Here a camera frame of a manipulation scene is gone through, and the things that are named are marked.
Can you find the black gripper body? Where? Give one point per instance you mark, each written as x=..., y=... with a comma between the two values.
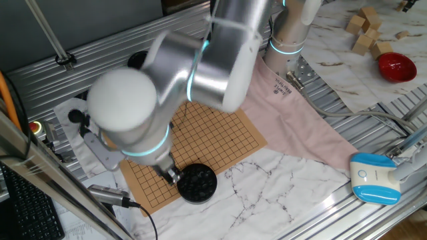
x=168, y=173

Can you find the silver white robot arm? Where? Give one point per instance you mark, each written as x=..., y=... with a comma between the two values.
x=120, y=100

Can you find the tan Go board mat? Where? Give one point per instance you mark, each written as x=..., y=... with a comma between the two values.
x=207, y=140

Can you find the black bowl of Go stones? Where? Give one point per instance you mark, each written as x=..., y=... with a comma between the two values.
x=197, y=183

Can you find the silver ribbed handheld device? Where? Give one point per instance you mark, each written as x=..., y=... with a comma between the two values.
x=106, y=195

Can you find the empty black bowl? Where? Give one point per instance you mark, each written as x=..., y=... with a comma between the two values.
x=136, y=60

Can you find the red emergency stop button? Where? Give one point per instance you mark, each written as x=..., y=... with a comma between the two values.
x=36, y=128

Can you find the pink cloth with print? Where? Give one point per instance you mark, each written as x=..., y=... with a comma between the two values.
x=300, y=126

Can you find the black computer keyboard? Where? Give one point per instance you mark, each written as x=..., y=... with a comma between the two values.
x=30, y=206

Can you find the thin metal stand rod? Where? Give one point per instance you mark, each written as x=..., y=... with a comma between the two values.
x=50, y=36

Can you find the blue white handheld appliance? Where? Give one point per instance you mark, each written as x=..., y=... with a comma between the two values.
x=373, y=180

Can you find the beige marble pattern sheet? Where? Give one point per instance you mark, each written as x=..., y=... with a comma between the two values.
x=350, y=73

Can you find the light wooden cube block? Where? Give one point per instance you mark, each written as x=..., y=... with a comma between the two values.
x=355, y=25
x=362, y=45
x=373, y=34
x=373, y=23
x=367, y=11
x=382, y=49

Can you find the red bowl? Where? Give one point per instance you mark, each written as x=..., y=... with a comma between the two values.
x=397, y=66

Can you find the small wooden block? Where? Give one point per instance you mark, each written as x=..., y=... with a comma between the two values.
x=402, y=34
x=401, y=5

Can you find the background black robot gripper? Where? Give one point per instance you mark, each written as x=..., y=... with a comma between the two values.
x=409, y=4

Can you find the silver camera mount bracket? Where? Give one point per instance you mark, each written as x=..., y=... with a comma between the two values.
x=100, y=150

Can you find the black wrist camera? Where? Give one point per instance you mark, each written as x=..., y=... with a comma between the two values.
x=78, y=118

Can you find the grey metal clamp bracket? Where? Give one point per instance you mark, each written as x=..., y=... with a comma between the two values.
x=55, y=140

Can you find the aluminium frame post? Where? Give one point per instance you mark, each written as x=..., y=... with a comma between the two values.
x=50, y=180

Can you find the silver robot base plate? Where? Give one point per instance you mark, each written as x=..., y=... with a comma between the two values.
x=307, y=71

